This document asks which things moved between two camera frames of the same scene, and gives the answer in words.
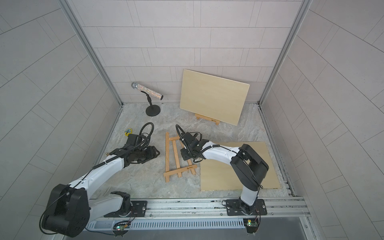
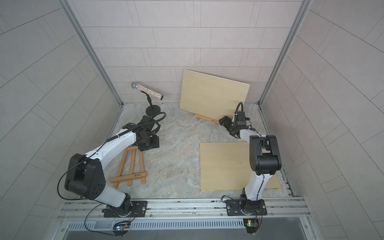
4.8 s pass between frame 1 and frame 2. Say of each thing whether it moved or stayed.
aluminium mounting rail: stayed
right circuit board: stayed
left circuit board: stayed
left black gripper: moved
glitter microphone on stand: stayed
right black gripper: moved
